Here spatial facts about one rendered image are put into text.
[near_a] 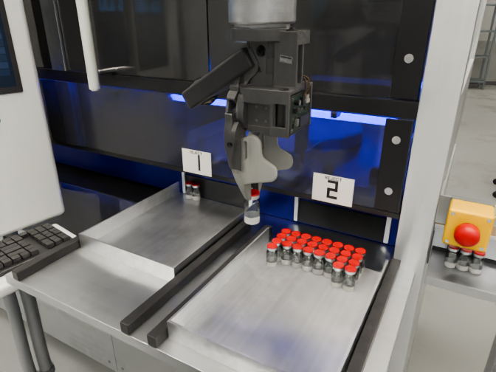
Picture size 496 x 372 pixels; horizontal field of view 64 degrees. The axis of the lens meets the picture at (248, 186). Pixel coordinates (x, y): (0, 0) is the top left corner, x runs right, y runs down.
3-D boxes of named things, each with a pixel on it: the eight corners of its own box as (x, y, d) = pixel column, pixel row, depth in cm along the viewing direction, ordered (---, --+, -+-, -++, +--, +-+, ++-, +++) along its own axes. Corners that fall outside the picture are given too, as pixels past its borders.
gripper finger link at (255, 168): (270, 214, 48) (274, 140, 45) (229, 204, 51) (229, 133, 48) (281, 206, 51) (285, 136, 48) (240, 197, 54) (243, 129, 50)
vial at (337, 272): (332, 280, 75) (334, 260, 74) (343, 283, 74) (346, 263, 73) (328, 286, 74) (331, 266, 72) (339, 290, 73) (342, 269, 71)
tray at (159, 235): (178, 193, 114) (178, 181, 112) (258, 212, 102) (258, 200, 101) (80, 247, 86) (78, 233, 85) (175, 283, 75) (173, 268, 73)
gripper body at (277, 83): (286, 145, 44) (290, 29, 39) (221, 135, 48) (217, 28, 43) (311, 128, 50) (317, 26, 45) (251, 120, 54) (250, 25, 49)
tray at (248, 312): (267, 240, 89) (267, 226, 88) (386, 274, 77) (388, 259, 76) (168, 338, 62) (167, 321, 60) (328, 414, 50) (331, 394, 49)
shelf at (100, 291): (165, 195, 117) (164, 189, 116) (418, 260, 85) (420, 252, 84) (7, 283, 78) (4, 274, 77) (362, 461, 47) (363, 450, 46)
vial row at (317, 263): (274, 255, 83) (274, 236, 81) (359, 280, 75) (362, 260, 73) (269, 260, 81) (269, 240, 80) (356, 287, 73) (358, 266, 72)
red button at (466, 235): (452, 236, 72) (457, 216, 71) (477, 241, 70) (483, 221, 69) (451, 246, 69) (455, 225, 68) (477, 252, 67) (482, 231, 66)
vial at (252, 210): (249, 216, 57) (249, 189, 55) (262, 220, 56) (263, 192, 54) (240, 223, 55) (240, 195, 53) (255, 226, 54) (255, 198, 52)
